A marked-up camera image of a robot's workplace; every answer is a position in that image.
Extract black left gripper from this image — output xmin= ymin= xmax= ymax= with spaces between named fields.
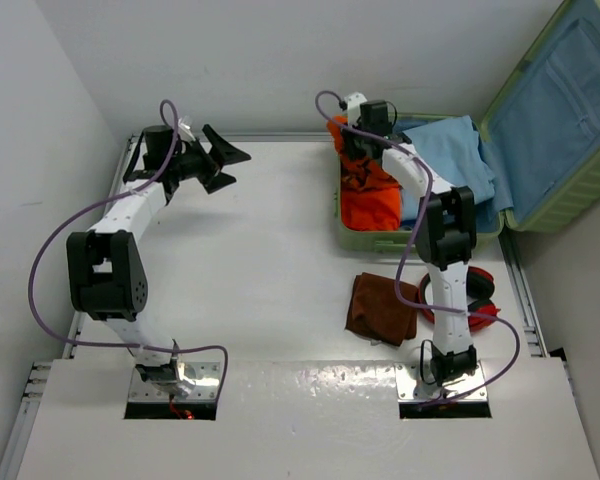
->
xmin=167 ymin=124 xmax=248 ymax=192

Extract orange black patterned cloth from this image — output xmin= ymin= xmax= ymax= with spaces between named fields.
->
xmin=327 ymin=115 xmax=396 ymax=192

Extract plain orange cloth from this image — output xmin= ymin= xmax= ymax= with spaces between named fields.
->
xmin=340 ymin=187 xmax=401 ymax=232

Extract light blue garment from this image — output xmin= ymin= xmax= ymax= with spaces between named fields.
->
xmin=394 ymin=116 xmax=496 ymax=233

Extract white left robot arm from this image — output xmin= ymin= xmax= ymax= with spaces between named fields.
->
xmin=66 ymin=125 xmax=251 ymax=391

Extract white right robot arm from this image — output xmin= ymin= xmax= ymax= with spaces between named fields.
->
xmin=339 ymin=92 xmax=477 ymax=386

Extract brown folded towel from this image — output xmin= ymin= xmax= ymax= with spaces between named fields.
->
xmin=345 ymin=272 xmax=417 ymax=347

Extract red black headphones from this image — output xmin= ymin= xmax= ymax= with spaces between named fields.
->
xmin=417 ymin=265 xmax=502 ymax=332

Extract green suitcase blue lining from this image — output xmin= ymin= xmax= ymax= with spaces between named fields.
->
xmin=333 ymin=0 xmax=600 ymax=255

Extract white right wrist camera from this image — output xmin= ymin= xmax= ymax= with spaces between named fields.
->
xmin=343 ymin=92 xmax=367 ymax=127

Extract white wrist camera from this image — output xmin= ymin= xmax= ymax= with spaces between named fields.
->
xmin=343 ymin=92 xmax=367 ymax=127
xmin=178 ymin=116 xmax=198 ymax=142

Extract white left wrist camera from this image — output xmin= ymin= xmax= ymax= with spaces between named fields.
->
xmin=178 ymin=116 xmax=198 ymax=142

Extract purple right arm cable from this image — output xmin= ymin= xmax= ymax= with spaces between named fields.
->
xmin=313 ymin=89 xmax=522 ymax=409

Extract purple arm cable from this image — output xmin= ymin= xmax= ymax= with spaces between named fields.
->
xmin=313 ymin=89 xmax=522 ymax=409
xmin=27 ymin=98 xmax=230 ymax=401

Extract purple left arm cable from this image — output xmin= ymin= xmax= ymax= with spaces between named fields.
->
xmin=27 ymin=98 xmax=230 ymax=401

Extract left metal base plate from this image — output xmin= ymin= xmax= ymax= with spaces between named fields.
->
xmin=128 ymin=361 xmax=220 ymax=404

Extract metal base plate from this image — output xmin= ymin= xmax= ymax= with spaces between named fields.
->
xmin=394 ymin=363 xmax=488 ymax=404
xmin=128 ymin=361 xmax=220 ymax=404

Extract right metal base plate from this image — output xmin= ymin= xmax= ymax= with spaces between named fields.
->
xmin=394 ymin=363 xmax=488 ymax=404

